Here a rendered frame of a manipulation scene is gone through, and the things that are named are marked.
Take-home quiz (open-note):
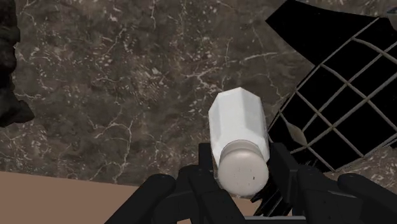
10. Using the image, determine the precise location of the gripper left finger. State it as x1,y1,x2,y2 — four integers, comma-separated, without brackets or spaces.
104,143,246,224

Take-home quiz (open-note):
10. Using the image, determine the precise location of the grey wire rack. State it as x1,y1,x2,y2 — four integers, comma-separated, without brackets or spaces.
267,16,397,173

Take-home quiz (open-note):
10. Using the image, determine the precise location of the black sink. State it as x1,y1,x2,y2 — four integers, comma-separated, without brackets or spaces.
265,0,397,173

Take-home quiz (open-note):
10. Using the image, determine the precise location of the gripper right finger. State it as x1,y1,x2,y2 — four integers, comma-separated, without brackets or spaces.
268,142,397,224

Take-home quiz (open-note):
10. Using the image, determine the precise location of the black lumpy object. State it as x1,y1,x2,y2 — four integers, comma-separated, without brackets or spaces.
0,0,36,128

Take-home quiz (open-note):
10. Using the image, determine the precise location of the white shaker with grey cap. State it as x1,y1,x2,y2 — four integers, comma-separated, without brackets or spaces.
207,87,271,198

